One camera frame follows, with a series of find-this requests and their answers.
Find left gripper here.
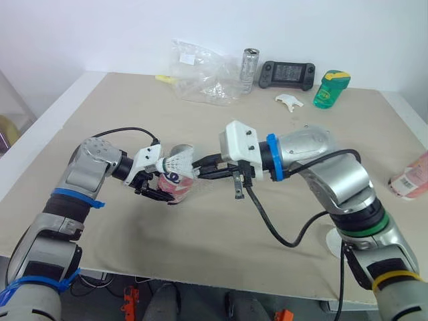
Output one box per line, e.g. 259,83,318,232
131,169,177,206

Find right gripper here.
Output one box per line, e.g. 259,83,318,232
191,153,242,182

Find pink patterned tube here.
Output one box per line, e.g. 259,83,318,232
156,144,197,205
387,150,428,201

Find white feather shuttlecock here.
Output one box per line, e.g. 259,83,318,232
154,148,202,182

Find green bottle with yellow lid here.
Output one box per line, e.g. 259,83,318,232
312,70,351,110

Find white round lid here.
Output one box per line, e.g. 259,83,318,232
325,227,344,259

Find clear plastic bag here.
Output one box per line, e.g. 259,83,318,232
168,39,247,106

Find white plastic piece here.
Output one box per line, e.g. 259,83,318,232
274,94,305,114

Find silver drink can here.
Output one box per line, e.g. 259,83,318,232
241,47,261,96

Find orange clamp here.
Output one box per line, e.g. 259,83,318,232
120,285,141,318
274,308,296,321

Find black handheld game console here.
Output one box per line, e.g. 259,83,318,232
257,60,316,92

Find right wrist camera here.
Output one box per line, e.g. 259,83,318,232
218,120,265,182

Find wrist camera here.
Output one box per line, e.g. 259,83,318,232
124,144,164,187
218,120,265,182

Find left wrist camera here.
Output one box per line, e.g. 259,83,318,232
124,144,164,187

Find black cable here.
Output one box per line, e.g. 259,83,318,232
239,148,362,314
91,126,161,147

